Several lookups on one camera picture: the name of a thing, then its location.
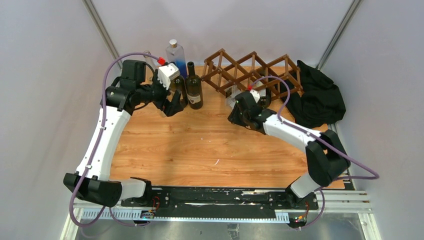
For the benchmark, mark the olive green wine bottle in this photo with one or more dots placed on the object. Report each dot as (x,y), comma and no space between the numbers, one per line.
(179,84)

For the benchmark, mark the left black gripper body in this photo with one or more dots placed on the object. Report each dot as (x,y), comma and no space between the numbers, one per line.
(156,93)

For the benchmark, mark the brown wooden wine rack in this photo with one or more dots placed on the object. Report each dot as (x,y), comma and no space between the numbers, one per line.
(221,71)

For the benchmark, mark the blue square glass bottle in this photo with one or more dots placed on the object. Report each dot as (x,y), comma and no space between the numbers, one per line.
(175,54)

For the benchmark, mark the clear bottle black cap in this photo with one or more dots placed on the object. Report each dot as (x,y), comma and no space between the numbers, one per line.
(230,95)

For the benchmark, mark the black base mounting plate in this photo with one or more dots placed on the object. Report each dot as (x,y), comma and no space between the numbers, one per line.
(221,203)

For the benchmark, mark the clear bottle black label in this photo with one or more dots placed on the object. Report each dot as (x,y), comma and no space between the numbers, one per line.
(150,62)

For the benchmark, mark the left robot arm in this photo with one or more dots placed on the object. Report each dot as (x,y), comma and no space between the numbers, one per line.
(91,181)

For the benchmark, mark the clear glass bottle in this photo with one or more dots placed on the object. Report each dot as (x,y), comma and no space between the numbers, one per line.
(162,114)

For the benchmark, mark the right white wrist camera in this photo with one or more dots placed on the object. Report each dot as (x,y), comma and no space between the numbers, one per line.
(252,97)

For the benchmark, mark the dark wine bottle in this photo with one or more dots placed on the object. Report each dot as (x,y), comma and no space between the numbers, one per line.
(193,85)
(265,98)

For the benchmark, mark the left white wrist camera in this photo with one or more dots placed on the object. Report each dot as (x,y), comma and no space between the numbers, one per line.
(166,74)

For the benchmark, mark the black cloth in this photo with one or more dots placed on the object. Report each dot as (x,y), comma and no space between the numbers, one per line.
(320,103)

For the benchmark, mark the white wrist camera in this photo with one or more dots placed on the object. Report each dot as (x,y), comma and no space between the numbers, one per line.
(252,97)
(166,74)

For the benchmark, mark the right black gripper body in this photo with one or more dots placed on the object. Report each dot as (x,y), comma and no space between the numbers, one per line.
(238,118)

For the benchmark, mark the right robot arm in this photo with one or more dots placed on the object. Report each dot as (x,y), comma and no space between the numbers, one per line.
(325,155)

